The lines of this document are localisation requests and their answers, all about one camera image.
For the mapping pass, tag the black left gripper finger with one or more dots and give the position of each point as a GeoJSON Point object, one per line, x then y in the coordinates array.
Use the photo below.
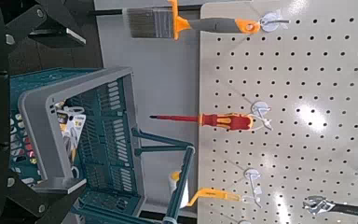
{"type": "Point", "coordinates": [59, 34]}
{"type": "Point", "coordinates": [59, 189]}

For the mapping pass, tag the black adjustable wrench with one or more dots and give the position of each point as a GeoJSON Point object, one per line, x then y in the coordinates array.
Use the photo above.
{"type": "Point", "coordinates": [354, 210]}

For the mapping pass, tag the teal plastic crate grey rim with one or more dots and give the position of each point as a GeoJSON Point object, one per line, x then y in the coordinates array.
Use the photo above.
{"type": "Point", "coordinates": [105, 124]}

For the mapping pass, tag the white partition panel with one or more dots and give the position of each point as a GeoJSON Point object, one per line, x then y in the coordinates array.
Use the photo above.
{"type": "Point", "coordinates": [161, 77]}

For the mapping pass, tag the red yellow screwdriver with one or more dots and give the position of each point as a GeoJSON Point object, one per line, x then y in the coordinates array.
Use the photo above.
{"type": "Point", "coordinates": [230, 122]}

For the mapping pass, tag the white pegboard hook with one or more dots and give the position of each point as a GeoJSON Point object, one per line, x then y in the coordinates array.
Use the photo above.
{"type": "Point", "coordinates": [252, 174]}
{"type": "Point", "coordinates": [259, 109]}
{"type": "Point", "coordinates": [244, 222]}
{"type": "Point", "coordinates": [268, 21]}

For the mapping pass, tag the white perforated pegboard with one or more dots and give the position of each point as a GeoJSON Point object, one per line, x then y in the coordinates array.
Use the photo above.
{"type": "Point", "coordinates": [292, 77]}

